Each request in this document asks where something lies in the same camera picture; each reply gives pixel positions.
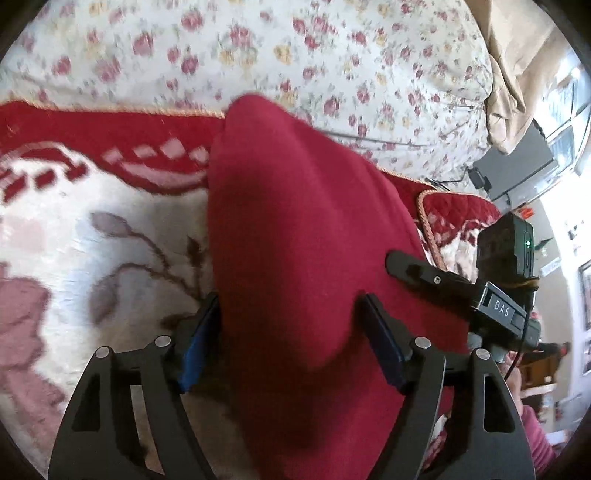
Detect red quilted cushion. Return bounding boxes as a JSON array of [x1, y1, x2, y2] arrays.
[[413, 189, 502, 282]]

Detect black power adapter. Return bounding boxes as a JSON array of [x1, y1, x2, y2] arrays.
[[467, 167, 491, 191]]

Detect picture frame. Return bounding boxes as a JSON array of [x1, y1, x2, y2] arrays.
[[577, 261, 591, 330]]

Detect grey box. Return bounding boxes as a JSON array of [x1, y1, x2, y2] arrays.
[[473, 122, 555, 201]]

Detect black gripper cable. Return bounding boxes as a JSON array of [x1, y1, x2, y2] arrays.
[[504, 277, 539, 384]]

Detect beige curtain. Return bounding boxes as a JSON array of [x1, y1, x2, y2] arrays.
[[468, 0, 561, 155]]

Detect red garment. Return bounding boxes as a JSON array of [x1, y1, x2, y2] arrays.
[[205, 93, 472, 480]]

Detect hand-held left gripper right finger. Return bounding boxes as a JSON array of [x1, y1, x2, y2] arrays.
[[360, 293, 537, 480]]

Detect window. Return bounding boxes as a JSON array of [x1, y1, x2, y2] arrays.
[[540, 65, 591, 176]]

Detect floral quilt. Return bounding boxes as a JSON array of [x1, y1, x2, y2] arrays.
[[0, 0, 495, 185]]

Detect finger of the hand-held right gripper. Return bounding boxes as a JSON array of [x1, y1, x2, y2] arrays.
[[385, 249, 485, 308]]

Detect person's right forearm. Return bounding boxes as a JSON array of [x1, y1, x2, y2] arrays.
[[517, 369, 559, 469]]

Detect red and white plush blanket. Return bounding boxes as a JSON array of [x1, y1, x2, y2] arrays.
[[0, 99, 481, 480]]

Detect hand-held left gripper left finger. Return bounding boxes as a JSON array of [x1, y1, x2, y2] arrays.
[[47, 292, 221, 480]]

